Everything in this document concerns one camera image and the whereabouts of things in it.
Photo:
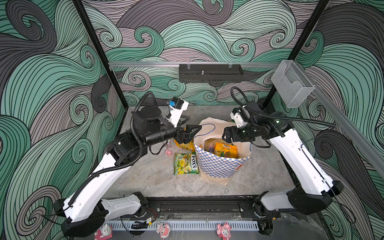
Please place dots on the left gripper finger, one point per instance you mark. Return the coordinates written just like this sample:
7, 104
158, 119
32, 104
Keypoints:
184, 119
191, 131

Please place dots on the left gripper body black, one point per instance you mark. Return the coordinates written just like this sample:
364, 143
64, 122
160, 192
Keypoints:
178, 136

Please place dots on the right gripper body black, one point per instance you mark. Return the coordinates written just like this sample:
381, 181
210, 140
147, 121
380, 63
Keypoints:
246, 132

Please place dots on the yellow orange gummy snack bag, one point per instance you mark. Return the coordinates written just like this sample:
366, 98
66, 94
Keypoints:
188, 147

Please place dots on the green Fox's candy bag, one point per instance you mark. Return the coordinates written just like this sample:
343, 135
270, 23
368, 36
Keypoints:
186, 164

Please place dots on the checkered paper bag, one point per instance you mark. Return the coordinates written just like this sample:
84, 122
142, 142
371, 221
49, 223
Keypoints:
217, 160

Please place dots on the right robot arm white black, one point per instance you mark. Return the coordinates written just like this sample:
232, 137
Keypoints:
315, 189

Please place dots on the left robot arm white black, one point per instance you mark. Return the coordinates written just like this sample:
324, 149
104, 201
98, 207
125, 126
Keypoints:
86, 210

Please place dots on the brown snack bag in bag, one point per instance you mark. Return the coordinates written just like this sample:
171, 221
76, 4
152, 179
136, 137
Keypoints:
210, 144

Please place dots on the small pink candy toy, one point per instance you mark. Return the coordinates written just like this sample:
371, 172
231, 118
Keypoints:
168, 150

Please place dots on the pink pig figurine middle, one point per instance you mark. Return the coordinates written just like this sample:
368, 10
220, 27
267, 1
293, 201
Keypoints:
163, 229

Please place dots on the pink pig figurine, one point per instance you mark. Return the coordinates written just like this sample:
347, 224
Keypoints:
163, 229
224, 231

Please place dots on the pink pig figurine right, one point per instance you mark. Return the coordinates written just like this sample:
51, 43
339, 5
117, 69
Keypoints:
224, 231

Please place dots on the pink bunny figurine left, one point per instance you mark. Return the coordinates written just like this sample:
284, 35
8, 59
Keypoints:
104, 233

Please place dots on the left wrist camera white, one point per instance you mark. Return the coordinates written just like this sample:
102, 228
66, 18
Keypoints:
176, 107

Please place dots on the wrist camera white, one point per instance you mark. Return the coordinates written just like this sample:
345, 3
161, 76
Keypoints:
176, 107
240, 116

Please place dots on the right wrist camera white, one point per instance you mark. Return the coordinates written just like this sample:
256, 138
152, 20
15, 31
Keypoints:
240, 116

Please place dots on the black perforated wall tray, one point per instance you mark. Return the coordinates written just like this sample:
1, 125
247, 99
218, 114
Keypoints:
211, 74

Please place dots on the aluminium rail back wall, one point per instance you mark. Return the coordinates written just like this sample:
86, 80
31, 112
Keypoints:
166, 64

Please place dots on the clear plastic wall holder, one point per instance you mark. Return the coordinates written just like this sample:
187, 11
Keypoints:
293, 83

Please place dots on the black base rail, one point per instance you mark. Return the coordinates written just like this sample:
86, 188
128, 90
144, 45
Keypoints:
245, 206

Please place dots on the white slotted cable duct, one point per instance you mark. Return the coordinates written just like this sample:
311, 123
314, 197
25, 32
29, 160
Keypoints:
251, 226

